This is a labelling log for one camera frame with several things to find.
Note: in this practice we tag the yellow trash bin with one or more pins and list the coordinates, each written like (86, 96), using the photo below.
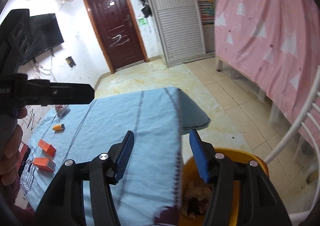
(225, 198)

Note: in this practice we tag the light blue bed sheet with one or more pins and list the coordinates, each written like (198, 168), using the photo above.
(82, 189)

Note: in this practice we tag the long orange printed box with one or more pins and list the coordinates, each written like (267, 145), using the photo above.
(44, 164)

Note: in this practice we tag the dark brown wooden door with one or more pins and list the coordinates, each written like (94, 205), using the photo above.
(117, 32)

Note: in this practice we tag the pink tree print curtain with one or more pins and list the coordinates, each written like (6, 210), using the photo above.
(275, 43)

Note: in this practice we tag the orange box with white label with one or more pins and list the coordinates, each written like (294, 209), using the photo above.
(47, 148)

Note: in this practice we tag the wall socket hole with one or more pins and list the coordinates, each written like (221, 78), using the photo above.
(70, 62)

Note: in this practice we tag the person left hand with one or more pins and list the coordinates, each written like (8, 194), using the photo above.
(11, 131)

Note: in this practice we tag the wall mounted black television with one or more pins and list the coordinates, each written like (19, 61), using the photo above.
(46, 35)

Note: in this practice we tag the red black case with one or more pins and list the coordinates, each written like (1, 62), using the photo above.
(24, 154)

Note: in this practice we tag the white patterned snack bag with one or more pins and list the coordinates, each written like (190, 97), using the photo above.
(62, 110)

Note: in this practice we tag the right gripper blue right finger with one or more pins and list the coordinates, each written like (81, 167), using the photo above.
(202, 154)

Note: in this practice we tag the white slatted wardrobe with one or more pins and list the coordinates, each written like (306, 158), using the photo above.
(181, 31)

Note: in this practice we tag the colourful wall chart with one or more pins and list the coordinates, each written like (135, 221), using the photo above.
(207, 11)

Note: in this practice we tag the trash inside bin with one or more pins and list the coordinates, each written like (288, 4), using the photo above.
(196, 198)

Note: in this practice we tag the orange thread spool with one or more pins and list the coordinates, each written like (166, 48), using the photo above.
(58, 127)

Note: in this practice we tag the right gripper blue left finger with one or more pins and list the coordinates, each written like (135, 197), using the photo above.
(123, 153)

